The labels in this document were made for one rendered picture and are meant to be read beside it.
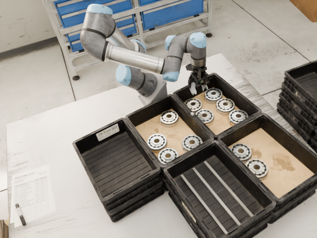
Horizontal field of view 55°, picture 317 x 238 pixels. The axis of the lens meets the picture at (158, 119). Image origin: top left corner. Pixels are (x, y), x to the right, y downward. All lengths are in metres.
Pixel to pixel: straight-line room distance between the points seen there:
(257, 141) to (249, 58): 1.98
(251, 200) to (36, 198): 1.09
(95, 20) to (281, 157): 1.07
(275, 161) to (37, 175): 1.27
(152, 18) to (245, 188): 2.39
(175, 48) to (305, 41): 2.57
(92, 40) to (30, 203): 0.90
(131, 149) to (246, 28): 2.73
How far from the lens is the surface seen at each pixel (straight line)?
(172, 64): 1.43
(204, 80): 1.55
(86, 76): 3.54
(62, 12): 3.17
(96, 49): 1.41
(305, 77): 2.56
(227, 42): 3.74
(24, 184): 1.86
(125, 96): 2.08
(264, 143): 1.61
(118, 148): 1.62
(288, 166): 1.55
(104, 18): 1.46
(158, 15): 3.44
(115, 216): 1.52
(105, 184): 1.51
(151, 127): 1.67
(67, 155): 1.86
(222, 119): 1.69
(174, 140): 1.60
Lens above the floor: 2.08
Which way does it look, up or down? 47 degrees down
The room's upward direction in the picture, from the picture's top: 10 degrees counter-clockwise
